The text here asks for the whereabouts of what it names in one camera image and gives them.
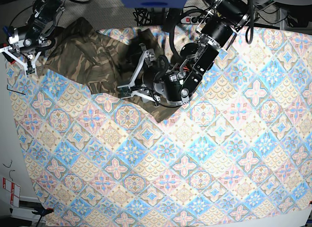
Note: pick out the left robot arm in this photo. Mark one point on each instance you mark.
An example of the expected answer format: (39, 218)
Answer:
(195, 59)

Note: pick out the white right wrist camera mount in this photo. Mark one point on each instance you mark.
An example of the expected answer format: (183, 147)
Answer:
(27, 62)

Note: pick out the patterned tablecloth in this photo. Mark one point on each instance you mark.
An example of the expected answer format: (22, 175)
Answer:
(240, 150)

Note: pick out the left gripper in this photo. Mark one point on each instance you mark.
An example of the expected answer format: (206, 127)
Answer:
(166, 82)

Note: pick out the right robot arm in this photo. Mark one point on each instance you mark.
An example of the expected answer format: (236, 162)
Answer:
(44, 15)

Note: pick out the black clamp lower left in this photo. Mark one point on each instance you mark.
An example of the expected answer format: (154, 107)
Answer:
(41, 212)

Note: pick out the camouflage T-shirt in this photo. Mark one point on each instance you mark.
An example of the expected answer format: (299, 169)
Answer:
(95, 60)

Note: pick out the red white label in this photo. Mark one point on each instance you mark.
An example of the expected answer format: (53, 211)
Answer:
(10, 192)

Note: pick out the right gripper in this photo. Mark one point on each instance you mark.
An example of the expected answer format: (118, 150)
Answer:
(24, 40)

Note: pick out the white power strip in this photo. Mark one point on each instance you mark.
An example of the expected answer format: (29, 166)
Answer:
(193, 20)

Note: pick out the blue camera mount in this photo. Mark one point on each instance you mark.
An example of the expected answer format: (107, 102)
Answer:
(153, 3)

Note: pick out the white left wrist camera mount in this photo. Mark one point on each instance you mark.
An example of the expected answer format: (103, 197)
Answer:
(141, 83)

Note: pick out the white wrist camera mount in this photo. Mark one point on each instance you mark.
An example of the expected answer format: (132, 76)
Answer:
(141, 83)
(27, 62)

